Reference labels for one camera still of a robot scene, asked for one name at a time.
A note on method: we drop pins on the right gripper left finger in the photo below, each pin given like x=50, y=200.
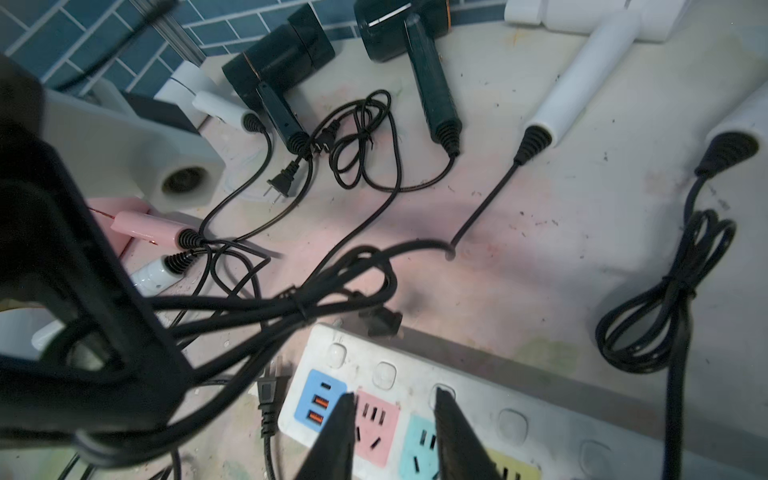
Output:
x=331, y=456

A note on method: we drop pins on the dark green slim hair dryer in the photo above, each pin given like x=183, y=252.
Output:
x=261, y=74

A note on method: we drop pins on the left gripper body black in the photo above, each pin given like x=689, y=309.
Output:
x=112, y=375

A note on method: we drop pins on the pink hair dryer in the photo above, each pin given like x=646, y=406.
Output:
x=124, y=219

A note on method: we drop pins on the white multicolour power strip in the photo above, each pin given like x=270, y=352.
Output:
x=395, y=433

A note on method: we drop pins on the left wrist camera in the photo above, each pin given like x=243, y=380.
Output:
x=110, y=151

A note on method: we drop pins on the white boxy hair dryer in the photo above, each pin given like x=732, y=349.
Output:
x=612, y=27

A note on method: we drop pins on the dark green boxy hair dryer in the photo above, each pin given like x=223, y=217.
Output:
x=392, y=28

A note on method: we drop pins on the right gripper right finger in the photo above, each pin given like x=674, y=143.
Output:
x=460, y=453

